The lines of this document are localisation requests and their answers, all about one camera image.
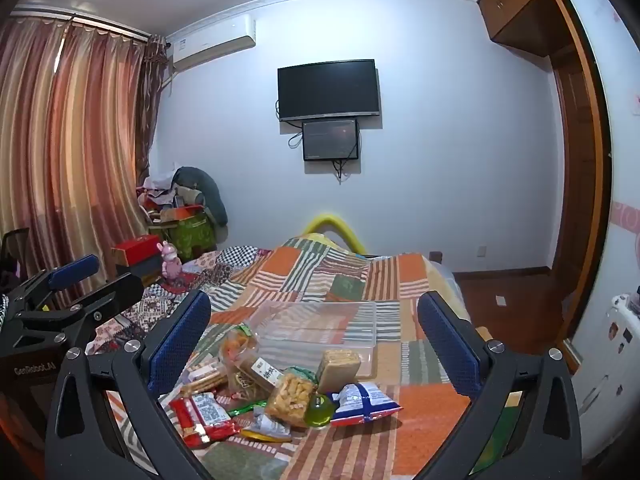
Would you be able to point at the striped orange curtain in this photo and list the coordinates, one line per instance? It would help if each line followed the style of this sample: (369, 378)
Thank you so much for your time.
(75, 150)

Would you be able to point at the clear plastic container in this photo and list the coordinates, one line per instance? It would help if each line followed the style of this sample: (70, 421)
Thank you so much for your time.
(320, 325)

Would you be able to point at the yellow fried snack bag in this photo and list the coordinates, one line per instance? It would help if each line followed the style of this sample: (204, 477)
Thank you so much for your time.
(292, 397)

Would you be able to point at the cracker packet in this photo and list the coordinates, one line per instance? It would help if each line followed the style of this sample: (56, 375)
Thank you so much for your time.
(202, 380)

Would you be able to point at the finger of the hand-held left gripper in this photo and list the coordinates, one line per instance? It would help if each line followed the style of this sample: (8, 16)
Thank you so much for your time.
(75, 270)
(117, 292)

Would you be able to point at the red sausage packet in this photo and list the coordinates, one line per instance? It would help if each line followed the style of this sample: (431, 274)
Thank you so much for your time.
(200, 417)

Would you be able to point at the wall socket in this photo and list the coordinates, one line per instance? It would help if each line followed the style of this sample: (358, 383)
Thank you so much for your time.
(482, 251)

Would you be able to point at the black wall television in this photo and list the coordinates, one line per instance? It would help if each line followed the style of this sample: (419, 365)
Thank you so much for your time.
(327, 89)

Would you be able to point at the yellow bed headboard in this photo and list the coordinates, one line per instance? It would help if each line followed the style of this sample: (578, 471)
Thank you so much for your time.
(340, 225)

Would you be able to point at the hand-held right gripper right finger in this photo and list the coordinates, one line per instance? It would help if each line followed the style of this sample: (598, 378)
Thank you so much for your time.
(447, 345)

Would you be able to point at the green cardboard box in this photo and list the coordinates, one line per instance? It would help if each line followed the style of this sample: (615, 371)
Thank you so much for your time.
(192, 237)

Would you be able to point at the black white woven cloth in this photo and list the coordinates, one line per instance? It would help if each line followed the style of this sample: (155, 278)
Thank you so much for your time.
(4, 305)

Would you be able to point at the white floor plate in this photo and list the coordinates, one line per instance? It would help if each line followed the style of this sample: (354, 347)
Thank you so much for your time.
(500, 301)

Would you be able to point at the blue white snack bag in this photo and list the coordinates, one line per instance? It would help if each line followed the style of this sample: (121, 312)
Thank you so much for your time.
(362, 402)

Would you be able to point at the orange snack packet green edge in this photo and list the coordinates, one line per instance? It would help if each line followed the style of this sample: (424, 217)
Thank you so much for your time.
(237, 355)

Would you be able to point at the small black monitor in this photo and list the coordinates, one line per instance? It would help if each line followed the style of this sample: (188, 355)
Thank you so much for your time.
(330, 139)

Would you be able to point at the black office chair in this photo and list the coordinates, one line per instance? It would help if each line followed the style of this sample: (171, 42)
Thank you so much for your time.
(15, 255)

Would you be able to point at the green jelly cup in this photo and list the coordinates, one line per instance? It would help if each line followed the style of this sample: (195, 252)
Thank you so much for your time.
(320, 410)

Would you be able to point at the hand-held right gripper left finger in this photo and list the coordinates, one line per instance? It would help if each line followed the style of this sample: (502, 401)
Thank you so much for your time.
(177, 345)

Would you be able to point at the white air conditioner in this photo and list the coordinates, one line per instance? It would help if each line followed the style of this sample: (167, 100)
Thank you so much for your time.
(215, 42)

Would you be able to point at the red box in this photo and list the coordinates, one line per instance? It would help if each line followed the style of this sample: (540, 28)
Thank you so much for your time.
(137, 251)

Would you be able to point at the pink plush toy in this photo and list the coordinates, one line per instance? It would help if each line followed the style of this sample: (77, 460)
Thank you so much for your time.
(170, 262)

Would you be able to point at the dark box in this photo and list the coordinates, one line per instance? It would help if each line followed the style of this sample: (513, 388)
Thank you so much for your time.
(137, 272)

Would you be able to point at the pile of clothes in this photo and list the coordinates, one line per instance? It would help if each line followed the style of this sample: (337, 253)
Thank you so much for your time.
(200, 187)

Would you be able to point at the tan cake block packet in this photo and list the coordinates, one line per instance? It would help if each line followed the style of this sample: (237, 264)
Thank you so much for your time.
(337, 370)

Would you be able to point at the white cabinet with stickers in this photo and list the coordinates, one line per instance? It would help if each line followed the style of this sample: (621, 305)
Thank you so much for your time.
(610, 360)

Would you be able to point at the checkered blanket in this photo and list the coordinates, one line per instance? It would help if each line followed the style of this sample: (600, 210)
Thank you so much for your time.
(235, 262)

